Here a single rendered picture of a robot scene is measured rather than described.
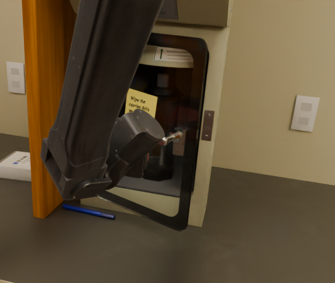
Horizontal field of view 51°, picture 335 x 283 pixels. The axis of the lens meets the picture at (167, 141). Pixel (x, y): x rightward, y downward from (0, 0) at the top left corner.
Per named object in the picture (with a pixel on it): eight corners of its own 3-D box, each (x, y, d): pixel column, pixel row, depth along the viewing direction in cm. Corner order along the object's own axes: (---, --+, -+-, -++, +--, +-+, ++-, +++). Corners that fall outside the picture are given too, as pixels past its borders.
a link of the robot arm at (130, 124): (39, 149, 48) (67, 201, 45) (88, 89, 44) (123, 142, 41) (98, 149, 58) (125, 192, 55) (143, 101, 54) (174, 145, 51)
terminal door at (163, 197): (82, 188, 90) (82, 24, 77) (186, 232, 75) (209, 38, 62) (80, 190, 90) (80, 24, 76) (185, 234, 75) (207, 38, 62)
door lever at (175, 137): (141, 132, 75) (143, 120, 74) (180, 143, 70) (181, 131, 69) (126, 138, 70) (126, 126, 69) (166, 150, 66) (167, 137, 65)
